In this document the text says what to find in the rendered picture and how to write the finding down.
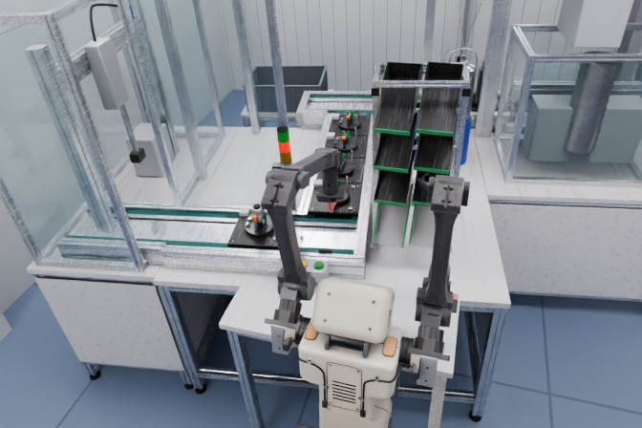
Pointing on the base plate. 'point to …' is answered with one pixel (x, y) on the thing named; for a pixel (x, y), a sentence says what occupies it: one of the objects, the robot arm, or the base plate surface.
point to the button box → (311, 269)
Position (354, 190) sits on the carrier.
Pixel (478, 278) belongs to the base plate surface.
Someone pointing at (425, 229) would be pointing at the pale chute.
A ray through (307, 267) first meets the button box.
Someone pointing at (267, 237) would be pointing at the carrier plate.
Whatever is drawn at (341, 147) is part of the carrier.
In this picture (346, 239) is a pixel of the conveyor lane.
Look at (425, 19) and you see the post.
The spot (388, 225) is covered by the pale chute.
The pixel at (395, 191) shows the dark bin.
